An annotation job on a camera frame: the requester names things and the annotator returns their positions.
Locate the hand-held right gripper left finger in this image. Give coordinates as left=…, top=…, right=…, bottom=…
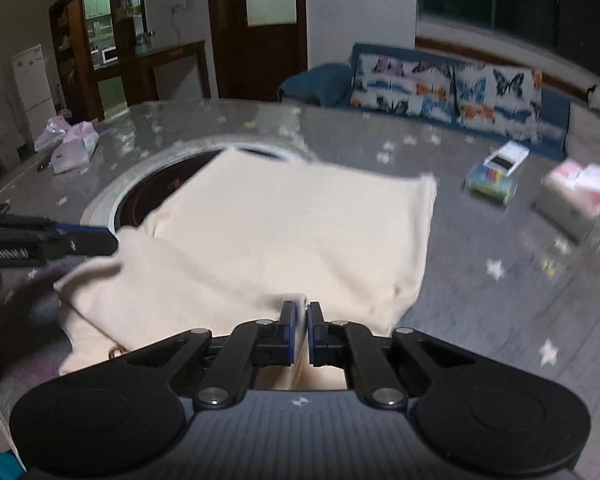
left=117, top=300, right=298, bottom=409

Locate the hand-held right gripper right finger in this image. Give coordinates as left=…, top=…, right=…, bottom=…
left=306, top=301, right=481, bottom=411

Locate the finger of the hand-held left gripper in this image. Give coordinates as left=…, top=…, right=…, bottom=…
left=40, top=224, right=120, bottom=259

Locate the cream sweatshirt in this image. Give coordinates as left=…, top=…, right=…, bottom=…
left=54, top=150, right=438, bottom=391

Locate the round black induction cooktop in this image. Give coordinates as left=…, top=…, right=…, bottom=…
left=111, top=146, right=261, bottom=233

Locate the pink plastic bag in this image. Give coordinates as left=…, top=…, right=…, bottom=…
left=50, top=121, right=101, bottom=176
left=34, top=116, right=73, bottom=152

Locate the white refrigerator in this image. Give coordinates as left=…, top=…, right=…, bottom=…
left=12, top=45, right=57, bottom=146

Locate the grey star-print tablecloth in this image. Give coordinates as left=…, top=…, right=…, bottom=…
left=0, top=99, right=600, bottom=480

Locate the wooden cabinet with shelves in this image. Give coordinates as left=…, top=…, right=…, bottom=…
left=49, top=0, right=151, bottom=122

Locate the dark wooden sideboard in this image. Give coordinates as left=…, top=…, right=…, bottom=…
left=95, top=40, right=212, bottom=111

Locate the clear box of coloured crayons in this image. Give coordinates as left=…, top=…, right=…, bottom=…
left=464, top=162, right=518, bottom=208

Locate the blue sofa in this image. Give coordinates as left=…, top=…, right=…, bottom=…
left=280, top=42, right=600, bottom=161

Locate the wooden door with frosted glass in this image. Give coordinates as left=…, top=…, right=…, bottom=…
left=207, top=0, right=308, bottom=103

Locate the white flat box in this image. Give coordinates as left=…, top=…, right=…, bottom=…
left=482, top=141, right=531, bottom=178

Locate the beige tissue box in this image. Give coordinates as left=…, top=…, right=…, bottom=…
left=535, top=159, right=600, bottom=243

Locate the dark window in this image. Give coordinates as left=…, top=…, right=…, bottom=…
left=417, top=0, right=600, bottom=81

